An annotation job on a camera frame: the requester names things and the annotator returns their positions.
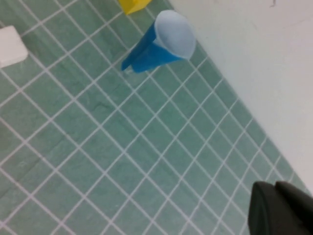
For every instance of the green checkered tablecloth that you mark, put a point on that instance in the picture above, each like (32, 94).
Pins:
(110, 147)

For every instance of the white foam cube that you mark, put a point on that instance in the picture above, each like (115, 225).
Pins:
(11, 47)

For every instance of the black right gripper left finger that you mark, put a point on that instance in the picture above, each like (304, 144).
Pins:
(269, 213)

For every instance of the clear plastic cone stand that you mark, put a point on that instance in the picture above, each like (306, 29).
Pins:
(127, 70)

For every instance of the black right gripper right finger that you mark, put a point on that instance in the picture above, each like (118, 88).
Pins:
(302, 210)

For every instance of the yellow foam cube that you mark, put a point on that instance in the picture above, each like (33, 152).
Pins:
(133, 6)

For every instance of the blue paper cone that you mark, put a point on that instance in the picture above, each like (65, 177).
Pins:
(151, 54)

